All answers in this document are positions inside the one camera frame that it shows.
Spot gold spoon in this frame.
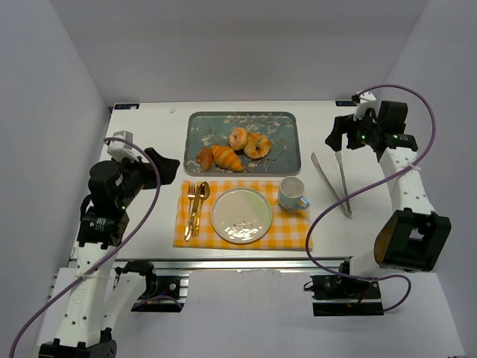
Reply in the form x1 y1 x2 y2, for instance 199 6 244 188
192 181 210 237

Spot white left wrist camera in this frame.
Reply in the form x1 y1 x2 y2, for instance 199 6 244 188
107 131 139 162

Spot steel serving tongs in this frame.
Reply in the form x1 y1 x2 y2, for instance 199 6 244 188
311 148 353 219

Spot gold knife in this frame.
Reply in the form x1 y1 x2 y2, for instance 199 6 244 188
186 183 203 240

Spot blue label right corner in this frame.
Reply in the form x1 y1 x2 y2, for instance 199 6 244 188
335 100 358 107

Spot blue floral tray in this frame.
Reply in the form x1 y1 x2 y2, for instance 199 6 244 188
183 111 301 176

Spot glazed bagel right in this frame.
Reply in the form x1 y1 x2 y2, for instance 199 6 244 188
243 133 271 160

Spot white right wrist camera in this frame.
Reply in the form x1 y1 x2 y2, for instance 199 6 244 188
352 91 377 122

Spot white ceramic plate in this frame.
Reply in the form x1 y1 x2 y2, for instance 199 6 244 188
210 187 273 245

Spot yellow checkered cloth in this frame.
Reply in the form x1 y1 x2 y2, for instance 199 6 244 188
174 180 310 251

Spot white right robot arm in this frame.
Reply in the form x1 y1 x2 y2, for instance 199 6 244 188
325 92 451 278

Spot aluminium front rail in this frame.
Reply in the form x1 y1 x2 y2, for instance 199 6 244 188
70 257 353 272

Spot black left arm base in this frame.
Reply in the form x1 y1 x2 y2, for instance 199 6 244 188
113 260 188 313

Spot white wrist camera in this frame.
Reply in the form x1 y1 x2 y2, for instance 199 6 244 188
352 91 377 122
107 131 139 162

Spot blue label corner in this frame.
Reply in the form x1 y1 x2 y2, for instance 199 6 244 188
113 103 140 110
335 100 358 107

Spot light blue mug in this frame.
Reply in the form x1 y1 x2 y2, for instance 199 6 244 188
278 176 310 210

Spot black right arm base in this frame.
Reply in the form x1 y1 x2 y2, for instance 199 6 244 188
303 274 384 317

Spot small brown pastry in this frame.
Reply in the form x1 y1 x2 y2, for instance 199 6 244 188
196 148 215 171

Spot glazed bagel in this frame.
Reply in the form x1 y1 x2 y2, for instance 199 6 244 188
243 133 271 160
229 128 248 151

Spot blue label left corner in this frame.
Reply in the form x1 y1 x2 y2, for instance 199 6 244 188
113 103 140 110

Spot striped croissant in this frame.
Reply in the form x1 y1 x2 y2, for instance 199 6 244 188
212 145 244 172

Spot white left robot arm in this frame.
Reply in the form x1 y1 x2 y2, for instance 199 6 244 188
38 148 180 357

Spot glazed bagel left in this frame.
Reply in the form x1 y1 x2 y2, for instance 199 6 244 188
229 128 248 151

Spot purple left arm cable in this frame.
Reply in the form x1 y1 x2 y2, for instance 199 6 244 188
7 136 163 358

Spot gold fork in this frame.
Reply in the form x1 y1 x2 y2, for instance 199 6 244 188
184 182 197 241

